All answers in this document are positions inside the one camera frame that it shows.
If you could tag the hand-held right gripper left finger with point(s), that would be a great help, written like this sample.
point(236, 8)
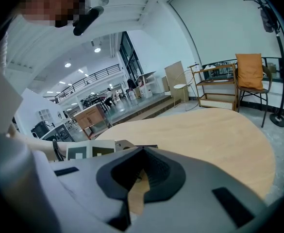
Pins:
point(88, 178)

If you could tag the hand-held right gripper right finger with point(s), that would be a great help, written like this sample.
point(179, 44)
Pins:
point(200, 190)

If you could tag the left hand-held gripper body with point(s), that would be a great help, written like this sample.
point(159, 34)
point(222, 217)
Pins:
point(90, 149)

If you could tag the person's left forearm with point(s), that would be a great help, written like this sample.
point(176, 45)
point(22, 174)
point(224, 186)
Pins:
point(35, 142)

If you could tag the light wooden oval table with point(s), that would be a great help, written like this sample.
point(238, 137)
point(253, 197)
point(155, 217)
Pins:
point(205, 135)

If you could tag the wooden cabinet with white top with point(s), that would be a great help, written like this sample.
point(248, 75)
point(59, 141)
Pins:
point(90, 116)

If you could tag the black stand with white top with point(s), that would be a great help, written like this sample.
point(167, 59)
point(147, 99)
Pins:
point(61, 133)

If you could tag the cardboard box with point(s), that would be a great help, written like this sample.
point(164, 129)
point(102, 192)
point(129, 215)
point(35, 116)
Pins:
point(138, 92)

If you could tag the black hanging garment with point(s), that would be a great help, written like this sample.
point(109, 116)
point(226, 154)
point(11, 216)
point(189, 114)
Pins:
point(131, 84)

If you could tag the black balcony railing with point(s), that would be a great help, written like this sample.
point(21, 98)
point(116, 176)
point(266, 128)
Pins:
point(103, 73)

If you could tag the wooden shelf rack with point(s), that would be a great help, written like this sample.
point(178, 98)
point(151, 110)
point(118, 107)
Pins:
point(217, 104)

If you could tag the round ceiling light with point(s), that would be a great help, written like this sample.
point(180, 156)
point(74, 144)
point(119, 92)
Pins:
point(97, 49)
point(67, 64)

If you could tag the small white table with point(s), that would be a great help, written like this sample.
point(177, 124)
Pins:
point(146, 74)

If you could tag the black coat rack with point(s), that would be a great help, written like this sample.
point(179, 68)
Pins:
point(278, 120)

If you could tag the black metal chair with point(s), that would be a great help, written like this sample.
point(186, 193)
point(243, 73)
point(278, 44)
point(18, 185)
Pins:
point(266, 105)

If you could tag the light wooden board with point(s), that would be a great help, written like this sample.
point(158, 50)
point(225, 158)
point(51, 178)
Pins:
point(174, 74)

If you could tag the orange cushion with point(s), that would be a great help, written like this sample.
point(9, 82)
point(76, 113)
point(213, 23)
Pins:
point(249, 71)

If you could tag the person's white shirt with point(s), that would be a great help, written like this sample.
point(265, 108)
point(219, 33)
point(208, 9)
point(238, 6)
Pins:
point(2, 50)

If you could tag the round smoke detector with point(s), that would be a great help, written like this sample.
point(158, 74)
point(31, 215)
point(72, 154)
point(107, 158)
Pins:
point(104, 1)

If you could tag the person's head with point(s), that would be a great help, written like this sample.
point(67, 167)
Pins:
point(47, 4)

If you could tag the grey hanging bag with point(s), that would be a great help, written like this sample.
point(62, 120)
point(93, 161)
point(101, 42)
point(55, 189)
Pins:
point(268, 21)

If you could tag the black head-mounted camera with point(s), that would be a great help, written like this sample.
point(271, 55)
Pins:
point(88, 21)

